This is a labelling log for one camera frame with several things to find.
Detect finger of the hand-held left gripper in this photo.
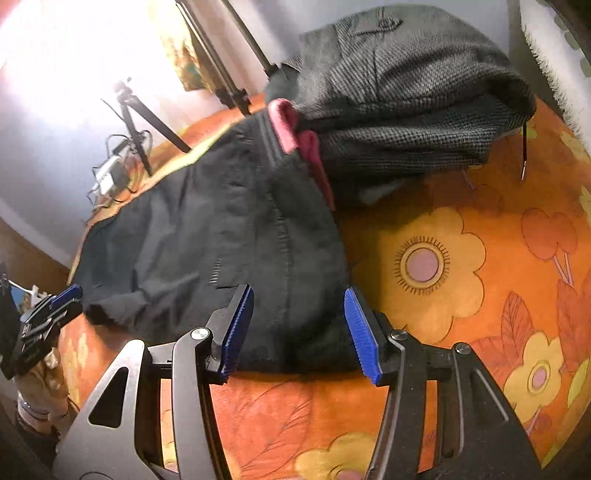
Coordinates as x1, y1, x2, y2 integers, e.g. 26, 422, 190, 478
21, 284, 85, 326
11, 314, 65, 370

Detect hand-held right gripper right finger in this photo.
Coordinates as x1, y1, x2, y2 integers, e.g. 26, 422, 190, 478
344, 286, 543, 480

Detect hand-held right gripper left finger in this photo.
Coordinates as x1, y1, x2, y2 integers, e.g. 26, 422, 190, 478
53, 284, 254, 480

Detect black pants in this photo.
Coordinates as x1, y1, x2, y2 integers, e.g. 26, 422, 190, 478
71, 99, 352, 374

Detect person's left forearm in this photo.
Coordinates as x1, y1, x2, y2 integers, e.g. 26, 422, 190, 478
16, 351, 75, 437

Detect dark grey pants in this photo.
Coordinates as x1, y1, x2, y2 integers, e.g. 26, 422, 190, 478
265, 4, 536, 204

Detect orange floral bedspread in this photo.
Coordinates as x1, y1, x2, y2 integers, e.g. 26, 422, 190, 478
58, 92, 591, 480

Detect white power strip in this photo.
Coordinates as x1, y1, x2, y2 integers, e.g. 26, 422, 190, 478
95, 157, 131, 195

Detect small black tripod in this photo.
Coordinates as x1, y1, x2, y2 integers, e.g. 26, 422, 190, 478
113, 79, 192, 177

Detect tall folded tripod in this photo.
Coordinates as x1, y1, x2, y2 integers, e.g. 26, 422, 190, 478
175, 0, 280, 116

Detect ring light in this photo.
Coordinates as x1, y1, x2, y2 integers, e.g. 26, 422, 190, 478
0, 0, 162, 116

